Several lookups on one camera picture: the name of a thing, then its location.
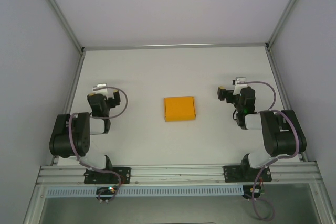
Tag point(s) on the wide aluminium mounting rail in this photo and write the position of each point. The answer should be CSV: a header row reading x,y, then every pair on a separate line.
x,y
178,174

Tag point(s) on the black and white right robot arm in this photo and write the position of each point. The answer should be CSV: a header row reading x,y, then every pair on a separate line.
x,y
283,134

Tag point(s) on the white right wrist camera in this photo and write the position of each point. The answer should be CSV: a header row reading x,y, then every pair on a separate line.
x,y
240,79

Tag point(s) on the orange paper box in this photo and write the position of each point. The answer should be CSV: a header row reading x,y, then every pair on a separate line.
x,y
179,108

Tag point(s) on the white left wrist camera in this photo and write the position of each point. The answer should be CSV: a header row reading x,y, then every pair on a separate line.
x,y
98,86

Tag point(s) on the small circuit board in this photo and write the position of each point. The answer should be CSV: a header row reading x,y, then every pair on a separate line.
x,y
109,189
252,190

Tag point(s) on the long aluminium frame bar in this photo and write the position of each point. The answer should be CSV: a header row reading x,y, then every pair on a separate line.
x,y
173,46

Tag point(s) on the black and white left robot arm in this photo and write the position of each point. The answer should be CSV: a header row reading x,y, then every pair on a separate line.
x,y
65,134

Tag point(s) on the small left circuit board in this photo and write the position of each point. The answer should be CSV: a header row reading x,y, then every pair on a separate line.
x,y
109,189

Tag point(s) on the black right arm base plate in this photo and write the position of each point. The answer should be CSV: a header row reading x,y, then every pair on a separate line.
x,y
228,174

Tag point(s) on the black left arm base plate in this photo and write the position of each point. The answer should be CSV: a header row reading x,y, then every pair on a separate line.
x,y
126,175

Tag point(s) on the small right circuit board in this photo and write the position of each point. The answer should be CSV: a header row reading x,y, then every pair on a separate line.
x,y
252,190

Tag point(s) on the short aluminium frame leg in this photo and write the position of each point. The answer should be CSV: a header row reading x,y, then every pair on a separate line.
x,y
32,208
321,208

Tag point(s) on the aluminium frame post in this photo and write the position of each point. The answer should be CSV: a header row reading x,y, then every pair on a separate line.
x,y
59,11
288,11

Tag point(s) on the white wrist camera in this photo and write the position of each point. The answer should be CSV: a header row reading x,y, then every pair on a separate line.
x,y
240,79
98,86

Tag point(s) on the aluminium table side rail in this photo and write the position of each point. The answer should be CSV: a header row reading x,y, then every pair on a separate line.
x,y
76,77
277,77

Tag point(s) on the grey metal sheet panel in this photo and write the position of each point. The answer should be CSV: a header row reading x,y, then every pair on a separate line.
x,y
170,211

